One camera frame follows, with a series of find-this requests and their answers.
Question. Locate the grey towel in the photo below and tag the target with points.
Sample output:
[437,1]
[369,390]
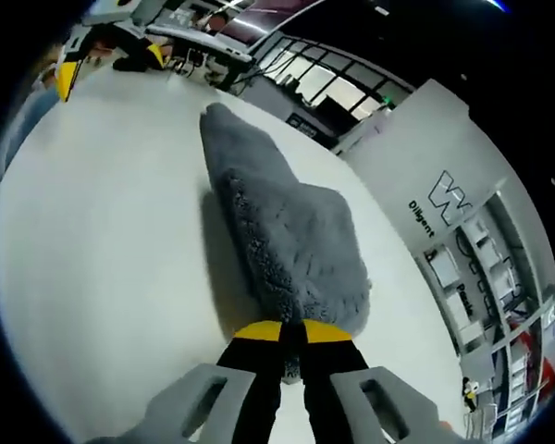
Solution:
[282,222]

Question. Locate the white desk with keyboard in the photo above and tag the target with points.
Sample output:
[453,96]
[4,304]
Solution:
[203,44]

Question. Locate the purple screen monitor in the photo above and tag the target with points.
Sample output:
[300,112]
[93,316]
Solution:
[250,20]

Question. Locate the small yellow white gadget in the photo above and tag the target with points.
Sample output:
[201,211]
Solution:
[468,390]

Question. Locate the row of white storage bins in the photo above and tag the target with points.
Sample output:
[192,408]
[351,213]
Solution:
[444,268]

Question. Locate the black box with label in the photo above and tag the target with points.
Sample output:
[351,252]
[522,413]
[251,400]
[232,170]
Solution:
[300,121]

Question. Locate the black framed glass partition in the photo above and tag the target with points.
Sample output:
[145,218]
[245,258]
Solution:
[333,83]

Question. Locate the grey metal shelf unit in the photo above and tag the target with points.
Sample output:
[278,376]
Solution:
[529,277]

